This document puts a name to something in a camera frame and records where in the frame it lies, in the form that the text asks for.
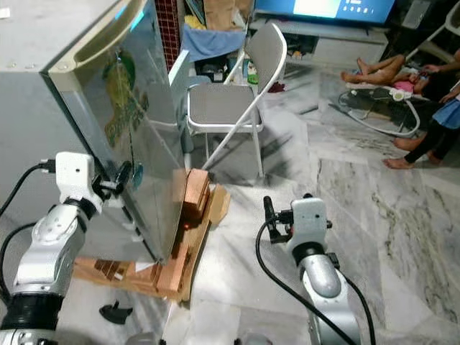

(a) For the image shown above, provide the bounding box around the mirrored fridge door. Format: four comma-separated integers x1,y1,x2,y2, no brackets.
43,0,188,264

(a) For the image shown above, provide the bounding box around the white baby bouncer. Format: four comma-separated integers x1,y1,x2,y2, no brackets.
336,79,433,139

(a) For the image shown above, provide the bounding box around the grey robot foot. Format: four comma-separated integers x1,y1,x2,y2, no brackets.
128,333,163,345
236,333,275,345

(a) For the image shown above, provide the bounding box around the flat screen television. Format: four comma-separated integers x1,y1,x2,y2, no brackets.
253,0,397,27

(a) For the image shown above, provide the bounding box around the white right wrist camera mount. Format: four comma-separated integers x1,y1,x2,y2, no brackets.
290,195,332,249

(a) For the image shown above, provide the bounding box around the white television stand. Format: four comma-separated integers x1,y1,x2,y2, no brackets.
248,19,389,70

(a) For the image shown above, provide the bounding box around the grey mini fridge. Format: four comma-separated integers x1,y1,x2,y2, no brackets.
0,0,166,263

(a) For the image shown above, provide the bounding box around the small black floor object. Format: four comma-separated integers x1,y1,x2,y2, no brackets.
98,302,134,326

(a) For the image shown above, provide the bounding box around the baby in pink clothes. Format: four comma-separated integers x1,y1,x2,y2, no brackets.
340,54,433,98

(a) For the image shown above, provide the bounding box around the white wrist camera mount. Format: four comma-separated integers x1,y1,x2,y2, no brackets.
55,151,104,206
290,195,332,249

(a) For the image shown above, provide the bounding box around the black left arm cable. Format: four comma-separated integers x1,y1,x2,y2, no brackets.
0,161,58,303

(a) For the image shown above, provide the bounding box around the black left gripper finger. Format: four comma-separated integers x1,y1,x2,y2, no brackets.
119,160,145,190

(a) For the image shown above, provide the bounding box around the blue cloth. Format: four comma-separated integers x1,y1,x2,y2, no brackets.
180,24,249,63

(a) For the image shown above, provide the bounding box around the barefoot person in black leggings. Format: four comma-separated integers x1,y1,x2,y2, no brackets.
383,61,460,172

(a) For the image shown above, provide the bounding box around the white folding chair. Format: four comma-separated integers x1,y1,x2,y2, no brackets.
167,22,289,181

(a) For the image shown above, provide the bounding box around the wooden pallet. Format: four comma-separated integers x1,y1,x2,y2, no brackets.
73,168,231,303

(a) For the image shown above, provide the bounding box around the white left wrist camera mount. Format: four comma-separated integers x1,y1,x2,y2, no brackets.
55,151,104,206

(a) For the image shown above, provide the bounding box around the red chequered cloth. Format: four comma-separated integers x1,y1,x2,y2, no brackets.
155,0,181,52

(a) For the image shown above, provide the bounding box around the brown cardboard box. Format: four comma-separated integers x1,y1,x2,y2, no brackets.
202,0,253,32

